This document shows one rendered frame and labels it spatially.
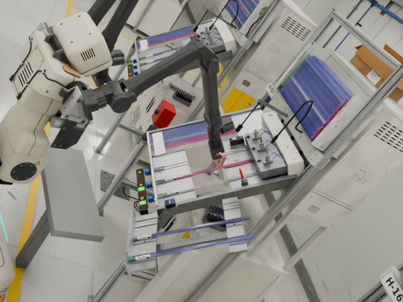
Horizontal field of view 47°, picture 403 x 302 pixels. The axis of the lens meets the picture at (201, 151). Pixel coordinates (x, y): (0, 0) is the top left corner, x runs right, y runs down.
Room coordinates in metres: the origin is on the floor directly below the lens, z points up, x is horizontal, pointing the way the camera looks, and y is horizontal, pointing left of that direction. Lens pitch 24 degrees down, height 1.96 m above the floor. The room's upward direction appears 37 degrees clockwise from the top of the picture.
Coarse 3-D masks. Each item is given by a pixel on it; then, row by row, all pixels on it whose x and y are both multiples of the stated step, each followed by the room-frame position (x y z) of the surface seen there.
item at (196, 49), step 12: (192, 48) 1.66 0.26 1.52; (204, 48) 1.67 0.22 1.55; (168, 60) 1.63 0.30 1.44; (180, 60) 1.64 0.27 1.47; (192, 60) 1.67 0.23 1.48; (204, 60) 1.70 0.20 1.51; (144, 72) 1.59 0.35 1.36; (156, 72) 1.59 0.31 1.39; (168, 72) 1.62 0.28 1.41; (132, 84) 1.55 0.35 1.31; (144, 84) 1.57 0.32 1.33; (120, 96) 1.50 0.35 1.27; (132, 96) 1.53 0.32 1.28; (120, 108) 1.51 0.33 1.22
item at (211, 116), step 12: (216, 60) 1.73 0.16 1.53; (204, 72) 1.75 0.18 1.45; (216, 72) 1.75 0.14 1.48; (204, 84) 1.80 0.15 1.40; (216, 84) 1.83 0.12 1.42; (204, 96) 1.85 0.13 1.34; (216, 96) 1.87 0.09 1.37; (204, 108) 1.92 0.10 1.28; (216, 108) 1.90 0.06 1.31; (204, 120) 1.97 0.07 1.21; (216, 120) 1.93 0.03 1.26
